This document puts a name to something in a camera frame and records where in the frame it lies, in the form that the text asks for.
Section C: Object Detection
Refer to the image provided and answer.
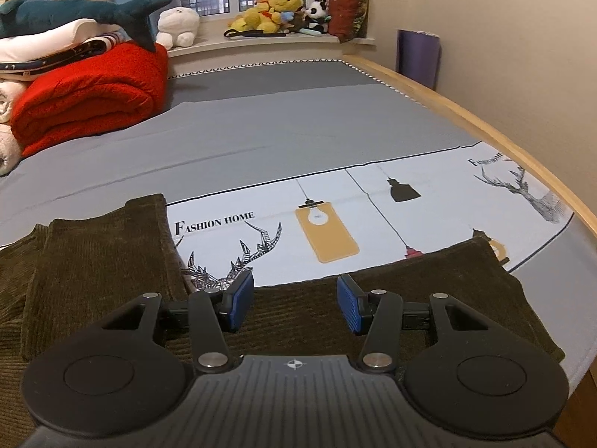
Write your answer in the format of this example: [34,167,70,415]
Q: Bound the dark red cushion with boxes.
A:
[325,0,369,44]

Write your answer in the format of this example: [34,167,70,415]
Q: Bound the white seal plush toy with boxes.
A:
[155,6,200,50]

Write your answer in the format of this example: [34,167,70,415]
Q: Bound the red folded blanket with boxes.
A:
[9,41,169,157]

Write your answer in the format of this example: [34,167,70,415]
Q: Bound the black strap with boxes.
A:
[223,28,287,38]

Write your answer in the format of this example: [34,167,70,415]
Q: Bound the wooden bed frame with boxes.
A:
[343,53,597,239]

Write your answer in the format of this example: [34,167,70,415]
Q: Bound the purple rolled mat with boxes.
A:
[396,29,441,91]

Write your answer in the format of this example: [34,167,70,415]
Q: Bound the panda plush toy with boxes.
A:
[304,1,331,34]

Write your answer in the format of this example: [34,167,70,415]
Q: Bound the white folded duvet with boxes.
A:
[0,19,101,62]

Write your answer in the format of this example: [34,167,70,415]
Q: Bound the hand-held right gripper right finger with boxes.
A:
[337,273,486,375]

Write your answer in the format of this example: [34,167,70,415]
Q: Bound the striped folded blanket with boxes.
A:
[0,32,136,78]

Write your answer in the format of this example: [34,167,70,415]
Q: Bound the yellow bear plush toy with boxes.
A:
[228,0,306,34]

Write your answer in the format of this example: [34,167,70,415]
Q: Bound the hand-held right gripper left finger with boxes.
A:
[100,271,256,375]

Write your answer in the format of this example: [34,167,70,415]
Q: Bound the dark olive corduroy pants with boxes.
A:
[0,193,567,448]

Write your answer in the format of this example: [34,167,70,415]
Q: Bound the blue shark plush toy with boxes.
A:
[0,0,173,53]

